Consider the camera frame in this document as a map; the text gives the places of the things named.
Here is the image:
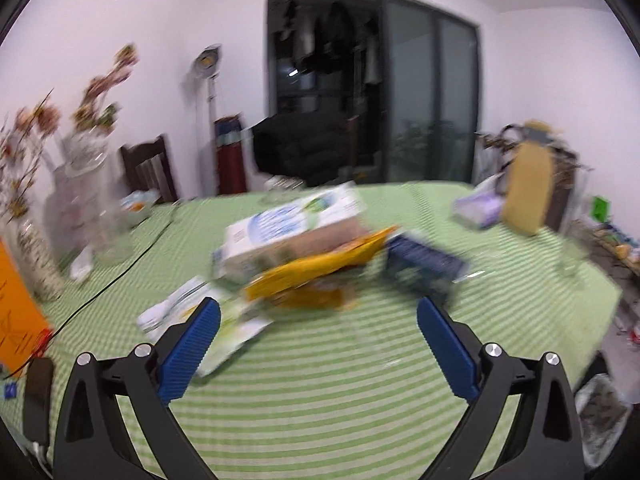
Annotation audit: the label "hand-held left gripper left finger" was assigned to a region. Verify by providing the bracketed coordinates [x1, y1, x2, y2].
[52, 296, 222, 480]

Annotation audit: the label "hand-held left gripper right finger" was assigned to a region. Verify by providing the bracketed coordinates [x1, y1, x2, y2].
[416, 296, 585, 480]

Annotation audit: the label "white and green packet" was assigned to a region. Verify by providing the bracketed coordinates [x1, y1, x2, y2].
[137, 275, 275, 378]

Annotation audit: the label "dark blue packet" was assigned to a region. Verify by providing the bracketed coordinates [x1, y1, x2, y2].
[382, 230, 473, 306]

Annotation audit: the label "yellow snack bag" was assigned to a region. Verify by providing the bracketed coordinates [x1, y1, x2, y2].
[243, 226, 401, 311]

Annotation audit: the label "white carton box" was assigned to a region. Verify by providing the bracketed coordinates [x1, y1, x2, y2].
[212, 182, 368, 286]

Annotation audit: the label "green checked tablecloth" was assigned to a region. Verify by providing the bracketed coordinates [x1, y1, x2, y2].
[0, 180, 626, 480]

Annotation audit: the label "white crumpled paper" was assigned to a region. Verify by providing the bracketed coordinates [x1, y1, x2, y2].
[70, 247, 96, 281]

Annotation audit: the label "purple tissue pack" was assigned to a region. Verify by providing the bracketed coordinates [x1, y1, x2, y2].
[452, 172, 508, 231]

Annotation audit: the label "clear drinking glass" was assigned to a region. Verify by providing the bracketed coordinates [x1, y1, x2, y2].
[557, 240, 591, 286]

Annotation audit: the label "pale bowl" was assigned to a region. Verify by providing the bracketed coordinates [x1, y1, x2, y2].
[117, 189, 161, 228]

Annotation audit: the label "clear plastic bag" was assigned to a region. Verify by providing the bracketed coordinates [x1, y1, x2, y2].
[575, 375, 631, 466]

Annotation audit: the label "yellow thermos jug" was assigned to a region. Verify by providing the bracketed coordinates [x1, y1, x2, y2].
[500, 120, 558, 237]

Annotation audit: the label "orange paper sheet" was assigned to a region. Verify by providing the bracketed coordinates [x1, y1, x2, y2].
[0, 240, 55, 378]

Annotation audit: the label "glass vase with pebbles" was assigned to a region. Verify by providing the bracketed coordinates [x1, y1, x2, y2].
[0, 205, 66, 303]

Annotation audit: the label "tall clear glass vase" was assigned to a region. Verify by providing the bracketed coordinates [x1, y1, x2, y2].
[45, 130, 136, 266]

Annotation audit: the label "glass dish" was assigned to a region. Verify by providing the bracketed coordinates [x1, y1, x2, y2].
[260, 176, 307, 206]

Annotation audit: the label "dark wooden chair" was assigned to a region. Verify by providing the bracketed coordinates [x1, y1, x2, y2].
[119, 134, 180, 206]

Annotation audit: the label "low shelf with goods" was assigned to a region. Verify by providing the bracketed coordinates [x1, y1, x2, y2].
[575, 217, 640, 276]

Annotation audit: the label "red cylindrical bag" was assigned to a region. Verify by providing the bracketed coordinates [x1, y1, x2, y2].
[214, 116, 248, 196]

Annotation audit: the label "black jacket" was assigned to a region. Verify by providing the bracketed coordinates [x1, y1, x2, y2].
[250, 112, 361, 188]

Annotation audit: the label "dried flower branches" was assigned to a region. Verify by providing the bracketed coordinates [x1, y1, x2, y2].
[0, 90, 63, 221]

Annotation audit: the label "glass sliding door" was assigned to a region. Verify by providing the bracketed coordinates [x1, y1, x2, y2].
[265, 0, 483, 186]

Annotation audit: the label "floor lamp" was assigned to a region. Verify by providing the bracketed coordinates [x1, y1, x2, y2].
[192, 44, 223, 196]

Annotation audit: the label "hanging dark clothes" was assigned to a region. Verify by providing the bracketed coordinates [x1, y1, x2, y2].
[280, 0, 381, 86]

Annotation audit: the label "black cable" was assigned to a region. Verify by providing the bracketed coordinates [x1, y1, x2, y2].
[0, 200, 183, 376]

